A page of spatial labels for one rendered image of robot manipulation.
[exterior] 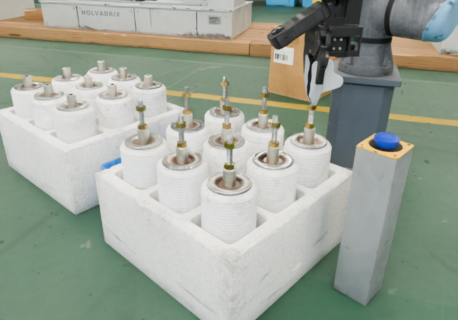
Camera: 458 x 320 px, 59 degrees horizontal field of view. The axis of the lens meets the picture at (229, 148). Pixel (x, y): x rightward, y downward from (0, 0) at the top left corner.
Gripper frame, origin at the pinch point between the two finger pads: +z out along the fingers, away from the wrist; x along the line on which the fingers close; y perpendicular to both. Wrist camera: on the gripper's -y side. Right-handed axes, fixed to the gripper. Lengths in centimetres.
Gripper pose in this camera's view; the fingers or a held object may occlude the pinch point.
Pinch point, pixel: (309, 97)
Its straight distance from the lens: 81.7
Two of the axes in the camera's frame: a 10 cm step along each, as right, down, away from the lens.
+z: -0.1, 9.0, 4.4
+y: 9.9, -0.6, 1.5
